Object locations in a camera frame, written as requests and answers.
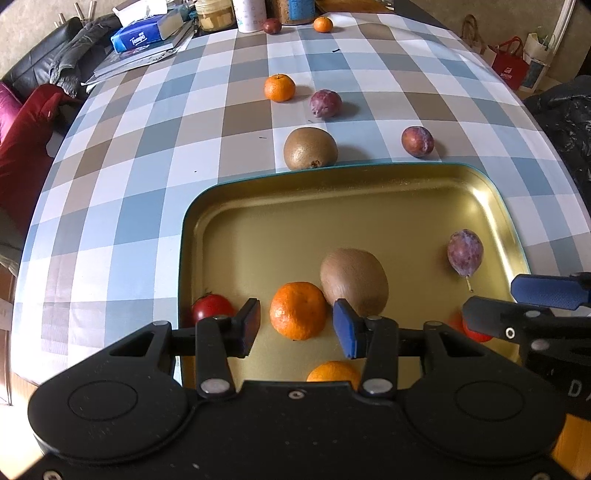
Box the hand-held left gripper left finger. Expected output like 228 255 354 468
110 298 260 400

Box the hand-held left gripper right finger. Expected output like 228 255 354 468
333 298 483 400

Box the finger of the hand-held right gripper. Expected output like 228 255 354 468
462 296 561 354
511 272 591 311

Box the red tomato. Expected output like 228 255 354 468
191 291 236 326
450 309 494 343

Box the brown kiwi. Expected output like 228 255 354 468
320 248 389 318
283 127 339 171

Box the purple plum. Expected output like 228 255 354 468
309 89 343 121
447 230 485 292
401 126 435 158

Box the gold metal tray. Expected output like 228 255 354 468
178 162 532 393

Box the black plastic bag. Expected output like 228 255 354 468
524 78 591 185

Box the white blue paper bag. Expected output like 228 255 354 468
522 32 557 93

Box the red paper bag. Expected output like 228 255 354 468
492 37 529 90

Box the kraft paper bag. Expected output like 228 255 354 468
462 14 497 58

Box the stack of flat books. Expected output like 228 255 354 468
83 23 195 86

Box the white purple tumbler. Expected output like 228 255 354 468
231 0 267 34

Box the glass jar yellow lid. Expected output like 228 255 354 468
194 0 234 32

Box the clear jar blue label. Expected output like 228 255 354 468
277 0 317 26

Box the black leather jacket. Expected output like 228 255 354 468
51 14 123 97

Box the magenta cushion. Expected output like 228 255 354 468
0 83 24 134

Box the brown wooden board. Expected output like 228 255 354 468
316 0 393 14

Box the black leather sofa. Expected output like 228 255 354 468
0 16 88 93

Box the bundle of metal rods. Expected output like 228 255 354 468
53 0 98 28

